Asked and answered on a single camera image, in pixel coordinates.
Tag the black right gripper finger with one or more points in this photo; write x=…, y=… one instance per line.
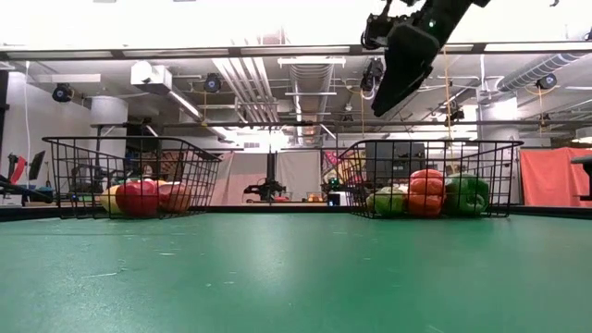
x=407, y=60

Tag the green chayote squash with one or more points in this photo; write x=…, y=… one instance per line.
x=388, y=201

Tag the green bell pepper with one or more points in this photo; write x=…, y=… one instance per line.
x=467, y=196

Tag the bright red round fruit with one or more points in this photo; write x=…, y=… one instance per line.
x=136, y=199

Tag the yellow lemon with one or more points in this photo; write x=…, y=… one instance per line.
x=109, y=200

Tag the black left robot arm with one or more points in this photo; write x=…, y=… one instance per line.
x=28, y=190

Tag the black hanging ceiling device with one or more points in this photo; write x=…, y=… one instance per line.
x=370, y=74

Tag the white ceiling light fixture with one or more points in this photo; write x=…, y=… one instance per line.
x=311, y=61

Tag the overhead light bar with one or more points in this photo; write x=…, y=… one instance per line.
x=296, y=49

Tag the black round ceiling spotlight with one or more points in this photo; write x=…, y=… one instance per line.
x=61, y=92
x=546, y=82
x=212, y=82

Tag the white curtain panel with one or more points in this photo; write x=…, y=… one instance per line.
x=300, y=166

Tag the small white box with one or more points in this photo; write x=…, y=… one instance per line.
x=334, y=199

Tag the orange-red cloth partition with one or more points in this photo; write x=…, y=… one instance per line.
x=550, y=176

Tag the green table mat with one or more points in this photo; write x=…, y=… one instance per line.
x=296, y=287

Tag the white ceiling air unit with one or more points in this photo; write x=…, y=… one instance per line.
x=148, y=76

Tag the black monitor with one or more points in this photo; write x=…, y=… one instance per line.
x=37, y=164

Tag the silver ribbed air duct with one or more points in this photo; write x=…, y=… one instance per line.
x=532, y=71

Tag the black table frame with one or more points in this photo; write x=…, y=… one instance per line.
x=277, y=209

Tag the black bracket stand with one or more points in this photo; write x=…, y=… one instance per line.
x=583, y=160

